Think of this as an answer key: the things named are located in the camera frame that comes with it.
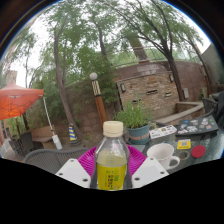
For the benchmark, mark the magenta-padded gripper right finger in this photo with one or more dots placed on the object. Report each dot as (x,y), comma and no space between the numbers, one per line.
(150,170)

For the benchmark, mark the small yellow card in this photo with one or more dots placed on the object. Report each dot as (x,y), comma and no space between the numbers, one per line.
(183,144)

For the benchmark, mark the green plant in teal pot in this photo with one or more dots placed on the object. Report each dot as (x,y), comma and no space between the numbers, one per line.
(136,116)

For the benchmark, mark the blue yellow striped cone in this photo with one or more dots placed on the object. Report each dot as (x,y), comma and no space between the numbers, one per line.
(72,133)

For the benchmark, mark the white mug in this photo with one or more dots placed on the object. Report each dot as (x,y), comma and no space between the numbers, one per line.
(161,153)

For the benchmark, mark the wooden lamp post with globe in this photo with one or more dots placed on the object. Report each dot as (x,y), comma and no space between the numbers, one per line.
(99,103)

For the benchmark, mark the wooden bench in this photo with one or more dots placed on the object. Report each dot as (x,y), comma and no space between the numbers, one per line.
(43,135)

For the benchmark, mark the grey wicker chair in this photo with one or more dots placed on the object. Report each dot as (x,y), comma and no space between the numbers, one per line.
(209,106)
(50,158)

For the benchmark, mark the white sticker sheet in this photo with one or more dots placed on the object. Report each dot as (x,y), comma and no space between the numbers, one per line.
(162,132)

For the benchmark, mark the group of dark patio chairs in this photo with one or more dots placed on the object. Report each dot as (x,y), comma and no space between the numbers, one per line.
(21,141)

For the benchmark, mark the clear bottle with yellow label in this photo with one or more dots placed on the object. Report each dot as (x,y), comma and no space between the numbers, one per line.
(111,160)

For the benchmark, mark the orange canopy tent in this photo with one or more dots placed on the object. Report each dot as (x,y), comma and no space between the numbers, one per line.
(18,100)

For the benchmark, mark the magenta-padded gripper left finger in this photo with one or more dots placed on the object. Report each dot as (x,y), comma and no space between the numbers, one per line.
(73,171)

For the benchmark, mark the flat round red coaster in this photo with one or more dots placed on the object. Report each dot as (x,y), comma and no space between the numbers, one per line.
(198,151)

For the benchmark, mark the black jacket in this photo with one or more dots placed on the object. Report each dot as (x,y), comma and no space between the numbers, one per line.
(220,110)

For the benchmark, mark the black laptop with stickers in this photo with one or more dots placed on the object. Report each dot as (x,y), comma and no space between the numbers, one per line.
(196,126)

